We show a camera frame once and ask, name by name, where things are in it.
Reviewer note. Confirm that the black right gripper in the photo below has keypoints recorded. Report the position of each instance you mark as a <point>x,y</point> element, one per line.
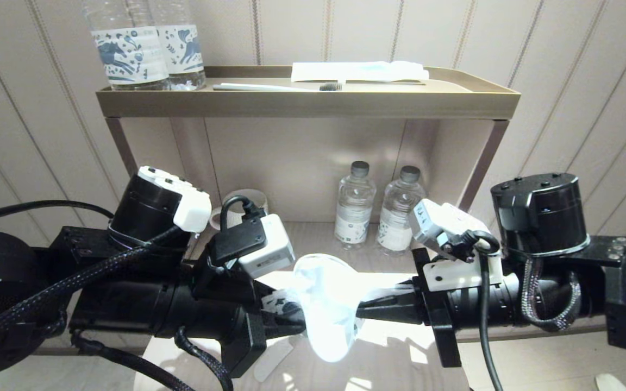
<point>437,315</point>

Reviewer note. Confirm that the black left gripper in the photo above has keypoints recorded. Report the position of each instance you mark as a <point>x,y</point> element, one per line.
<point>242,345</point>

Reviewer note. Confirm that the white comb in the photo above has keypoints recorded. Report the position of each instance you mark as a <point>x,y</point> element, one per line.
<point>270,363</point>

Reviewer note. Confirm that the horse print zipper pouch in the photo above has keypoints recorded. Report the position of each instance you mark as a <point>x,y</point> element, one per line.
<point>324,304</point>

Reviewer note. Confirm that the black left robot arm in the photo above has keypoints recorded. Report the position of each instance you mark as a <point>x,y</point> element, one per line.
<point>144,206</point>

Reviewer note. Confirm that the small clear water bottle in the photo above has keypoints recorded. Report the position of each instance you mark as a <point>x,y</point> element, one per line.
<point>354,206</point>
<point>394,212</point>

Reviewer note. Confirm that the white ribbed mug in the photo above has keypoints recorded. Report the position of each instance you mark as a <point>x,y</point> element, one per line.
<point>258,198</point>

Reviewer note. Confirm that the beige shelf unit brown tray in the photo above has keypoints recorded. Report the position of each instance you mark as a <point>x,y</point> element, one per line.
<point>302,104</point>

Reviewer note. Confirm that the pale shoe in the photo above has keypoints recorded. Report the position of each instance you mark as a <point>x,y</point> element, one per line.
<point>612,383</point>

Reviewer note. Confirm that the wrapped toothbrush white packet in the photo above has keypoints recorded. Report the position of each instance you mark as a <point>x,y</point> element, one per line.
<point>356,71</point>

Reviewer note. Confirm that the grey toothbrush black bristles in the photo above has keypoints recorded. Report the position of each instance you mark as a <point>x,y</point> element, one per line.
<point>269,87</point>

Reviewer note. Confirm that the clear bottle blue horse label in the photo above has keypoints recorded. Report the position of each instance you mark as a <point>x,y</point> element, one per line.
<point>128,54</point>
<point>182,49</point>

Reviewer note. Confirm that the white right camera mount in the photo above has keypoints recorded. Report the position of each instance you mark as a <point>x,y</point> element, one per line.
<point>454,277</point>

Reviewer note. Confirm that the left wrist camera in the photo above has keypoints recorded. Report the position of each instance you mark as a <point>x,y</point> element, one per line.
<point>269,252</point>

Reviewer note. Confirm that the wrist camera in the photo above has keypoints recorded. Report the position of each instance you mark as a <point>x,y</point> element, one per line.
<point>269,252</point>
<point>438,220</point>

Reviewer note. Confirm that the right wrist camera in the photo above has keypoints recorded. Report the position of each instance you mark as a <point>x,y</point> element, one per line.
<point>438,220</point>

